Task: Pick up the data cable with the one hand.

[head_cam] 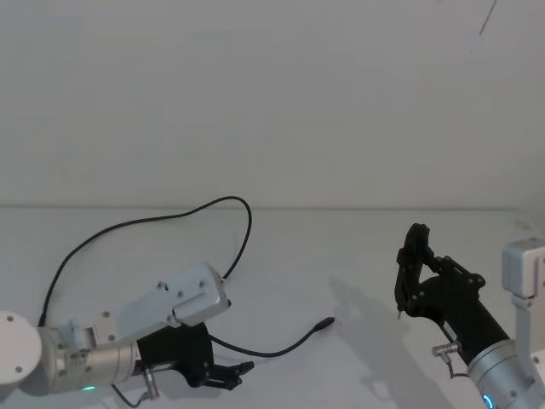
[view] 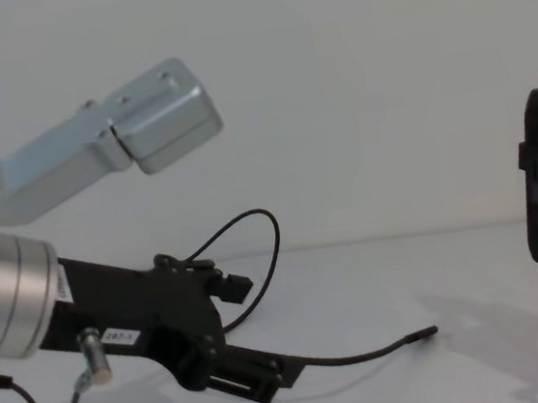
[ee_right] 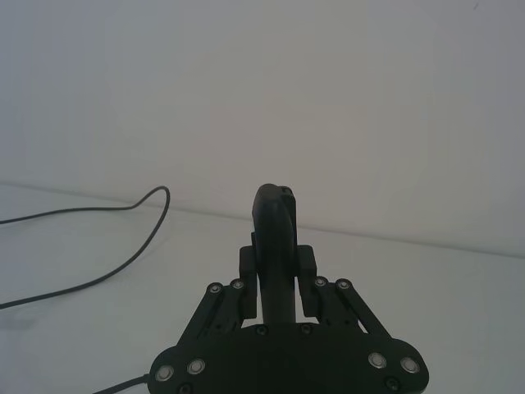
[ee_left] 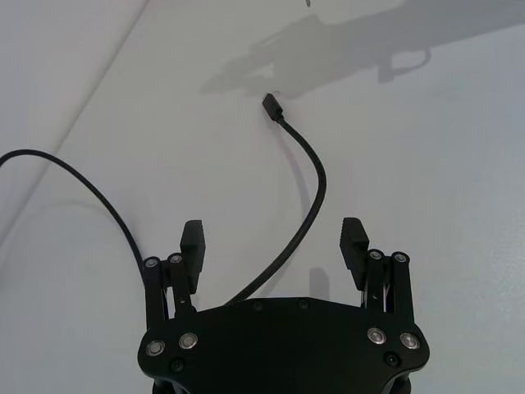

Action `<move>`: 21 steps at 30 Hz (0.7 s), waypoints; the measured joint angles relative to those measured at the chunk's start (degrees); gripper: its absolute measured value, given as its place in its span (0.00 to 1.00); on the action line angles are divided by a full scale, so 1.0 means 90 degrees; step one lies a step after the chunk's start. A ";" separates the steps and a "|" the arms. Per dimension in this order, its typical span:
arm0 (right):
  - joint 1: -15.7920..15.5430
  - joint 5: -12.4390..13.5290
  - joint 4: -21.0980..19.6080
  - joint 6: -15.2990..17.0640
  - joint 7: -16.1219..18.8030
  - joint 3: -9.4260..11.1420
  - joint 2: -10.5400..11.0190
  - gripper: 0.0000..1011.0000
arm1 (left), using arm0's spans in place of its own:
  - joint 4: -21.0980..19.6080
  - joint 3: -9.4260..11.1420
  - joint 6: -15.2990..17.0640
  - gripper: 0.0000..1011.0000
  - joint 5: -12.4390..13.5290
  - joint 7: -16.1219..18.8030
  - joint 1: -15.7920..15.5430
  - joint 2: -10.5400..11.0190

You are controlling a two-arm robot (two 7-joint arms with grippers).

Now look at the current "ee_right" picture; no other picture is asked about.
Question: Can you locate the white table cloth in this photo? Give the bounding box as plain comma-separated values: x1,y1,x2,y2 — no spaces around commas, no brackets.
0,180,525,394

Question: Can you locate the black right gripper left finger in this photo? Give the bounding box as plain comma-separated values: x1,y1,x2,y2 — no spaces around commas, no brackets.
149,231,260,385

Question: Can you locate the black power cord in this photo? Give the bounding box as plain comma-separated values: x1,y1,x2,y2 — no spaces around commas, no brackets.
0,186,171,309

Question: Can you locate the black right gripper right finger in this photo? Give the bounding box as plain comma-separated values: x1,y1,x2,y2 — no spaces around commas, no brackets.
294,244,431,382

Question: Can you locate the thin dark robot cable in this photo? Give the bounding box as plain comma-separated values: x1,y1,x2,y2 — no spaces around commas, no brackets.
93,361,152,394

